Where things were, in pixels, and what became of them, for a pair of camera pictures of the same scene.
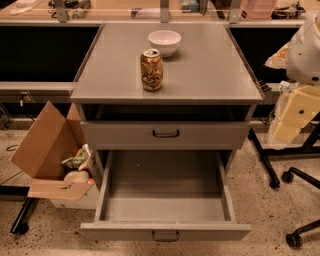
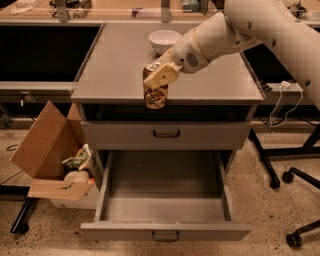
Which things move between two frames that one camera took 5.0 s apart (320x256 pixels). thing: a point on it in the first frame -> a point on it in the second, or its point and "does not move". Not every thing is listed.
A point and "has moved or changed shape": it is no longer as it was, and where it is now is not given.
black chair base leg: (288, 175) does not move
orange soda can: (151, 69) has moved or changed shape
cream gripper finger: (301, 108) -> (163, 75)
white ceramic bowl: (165, 40) does not move
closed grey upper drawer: (162, 135) does not move
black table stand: (265, 154) does not move
